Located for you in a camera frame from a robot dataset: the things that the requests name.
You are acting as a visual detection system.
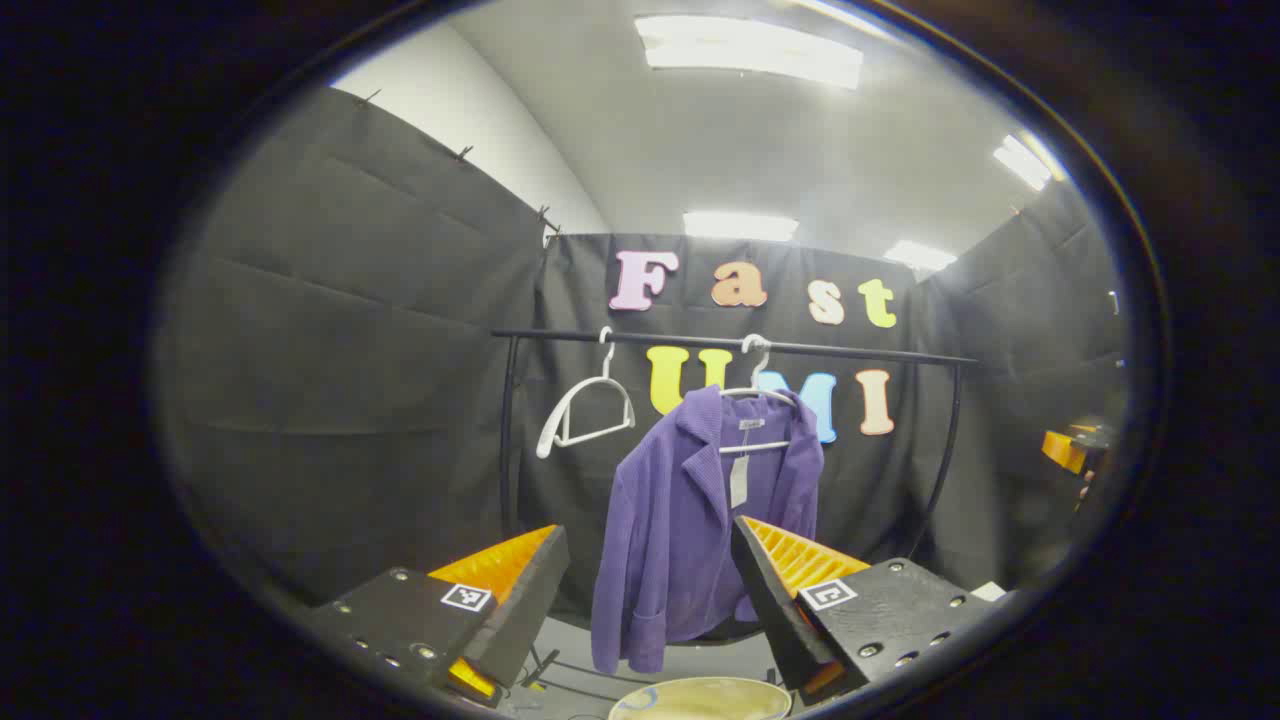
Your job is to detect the black metal clothes rack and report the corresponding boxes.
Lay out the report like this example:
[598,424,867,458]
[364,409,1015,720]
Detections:
[490,326,981,691]

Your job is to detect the white plastic clothes hanger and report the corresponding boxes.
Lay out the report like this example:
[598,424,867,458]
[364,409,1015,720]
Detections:
[718,333,801,456]
[535,326,637,461]

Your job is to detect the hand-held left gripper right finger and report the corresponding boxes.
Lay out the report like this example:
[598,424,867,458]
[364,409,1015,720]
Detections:
[730,515,1006,706]

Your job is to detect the black backdrop cloth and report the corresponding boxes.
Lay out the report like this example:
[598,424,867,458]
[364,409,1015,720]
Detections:
[150,85,1131,641]

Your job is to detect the ceiling light panel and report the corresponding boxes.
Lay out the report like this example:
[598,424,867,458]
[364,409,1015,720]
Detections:
[883,238,959,273]
[635,12,866,91]
[683,210,801,243]
[992,130,1069,193]

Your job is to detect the purple jacket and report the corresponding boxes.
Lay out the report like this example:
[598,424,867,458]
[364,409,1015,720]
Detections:
[590,385,826,676]

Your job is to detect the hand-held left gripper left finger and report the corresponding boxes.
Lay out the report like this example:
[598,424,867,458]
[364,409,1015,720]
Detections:
[300,524,571,709]

